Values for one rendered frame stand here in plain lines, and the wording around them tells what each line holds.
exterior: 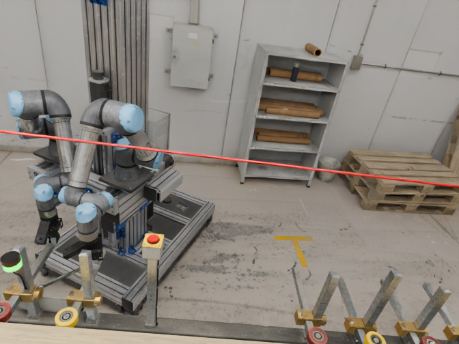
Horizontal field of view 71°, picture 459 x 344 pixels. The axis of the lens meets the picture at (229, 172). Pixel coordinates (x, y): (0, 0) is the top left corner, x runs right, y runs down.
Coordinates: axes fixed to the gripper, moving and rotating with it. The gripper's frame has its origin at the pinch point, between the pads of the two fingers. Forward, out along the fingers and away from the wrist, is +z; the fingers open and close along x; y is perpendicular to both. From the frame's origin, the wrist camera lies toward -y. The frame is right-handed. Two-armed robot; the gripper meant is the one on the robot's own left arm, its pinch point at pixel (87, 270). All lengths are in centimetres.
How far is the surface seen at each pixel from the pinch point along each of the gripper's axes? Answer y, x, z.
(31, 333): -18.7, -25.7, -0.3
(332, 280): 93, -47, -21
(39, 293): -18.7, -4.9, 3.7
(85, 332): -0.8, -30.4, -0.3
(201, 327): 47, -28, 20
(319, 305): 93, -46, -5
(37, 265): -20.8, 11.2, 3.6
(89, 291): 1.1, -13.1, -1.6
